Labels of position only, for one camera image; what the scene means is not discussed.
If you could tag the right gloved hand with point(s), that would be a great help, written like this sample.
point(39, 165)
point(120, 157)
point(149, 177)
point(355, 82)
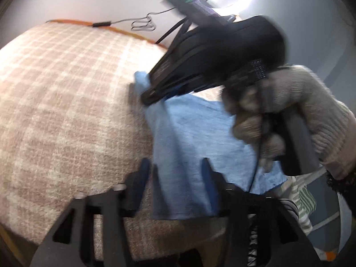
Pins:
point(330, 123)

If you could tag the right forearm black sleeve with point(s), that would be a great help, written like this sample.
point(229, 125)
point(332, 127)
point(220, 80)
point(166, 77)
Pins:
point(345, 186)

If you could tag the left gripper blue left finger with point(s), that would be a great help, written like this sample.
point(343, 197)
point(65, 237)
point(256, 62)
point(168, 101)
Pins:
point(135, 187)

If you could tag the light blue denim pants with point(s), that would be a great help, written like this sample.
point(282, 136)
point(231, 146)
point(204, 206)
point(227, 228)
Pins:
point(186, 130)

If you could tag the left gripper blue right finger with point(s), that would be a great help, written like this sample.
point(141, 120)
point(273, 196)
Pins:
point(220, 192)

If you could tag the checkered beige bed blanket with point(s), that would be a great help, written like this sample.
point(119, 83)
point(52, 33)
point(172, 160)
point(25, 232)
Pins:
point(70, 122)

